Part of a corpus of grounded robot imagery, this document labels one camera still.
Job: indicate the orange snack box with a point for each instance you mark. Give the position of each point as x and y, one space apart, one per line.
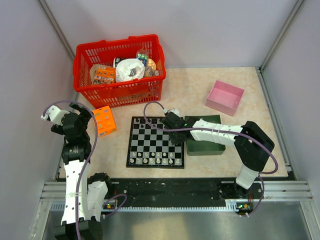
102 74

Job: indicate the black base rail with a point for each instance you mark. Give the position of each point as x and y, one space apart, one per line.
177 192

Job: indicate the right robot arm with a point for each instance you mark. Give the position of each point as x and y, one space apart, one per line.
252 144

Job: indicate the black and white chessboard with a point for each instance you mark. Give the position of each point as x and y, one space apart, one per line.
151 148

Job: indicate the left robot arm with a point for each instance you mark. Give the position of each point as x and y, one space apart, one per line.
84 195

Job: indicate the white plastic bag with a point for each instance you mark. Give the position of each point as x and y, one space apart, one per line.
128 70

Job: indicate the dark green tray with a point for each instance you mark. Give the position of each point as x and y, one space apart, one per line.
205 148

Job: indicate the pink box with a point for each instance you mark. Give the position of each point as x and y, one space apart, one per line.
224 97

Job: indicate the red plastic shopping basket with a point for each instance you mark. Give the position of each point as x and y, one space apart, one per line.
146 48

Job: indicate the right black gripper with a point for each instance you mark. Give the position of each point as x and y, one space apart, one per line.
174 140

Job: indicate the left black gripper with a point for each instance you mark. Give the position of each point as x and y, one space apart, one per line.
84 115

